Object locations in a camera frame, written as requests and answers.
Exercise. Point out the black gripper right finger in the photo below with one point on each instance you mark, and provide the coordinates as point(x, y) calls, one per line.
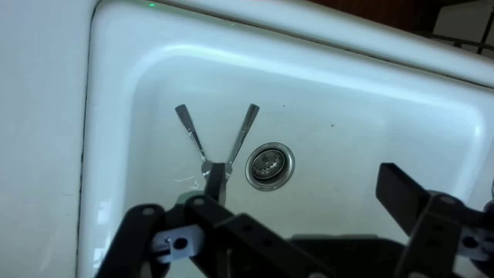
point(440, 227)

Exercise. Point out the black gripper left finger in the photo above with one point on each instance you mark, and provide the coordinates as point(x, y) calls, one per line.
point(219, 242)

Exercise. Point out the steel sink drain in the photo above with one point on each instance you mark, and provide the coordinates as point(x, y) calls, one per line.
point(269, 167)

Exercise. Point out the white ceramic sink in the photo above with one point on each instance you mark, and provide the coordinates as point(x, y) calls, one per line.
point(341, 114)

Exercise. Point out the silver spoon left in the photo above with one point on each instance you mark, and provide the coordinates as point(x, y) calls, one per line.
point(184, 116)

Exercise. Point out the black wire dish rack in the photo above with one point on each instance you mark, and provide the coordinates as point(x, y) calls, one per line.
point(466, 26)

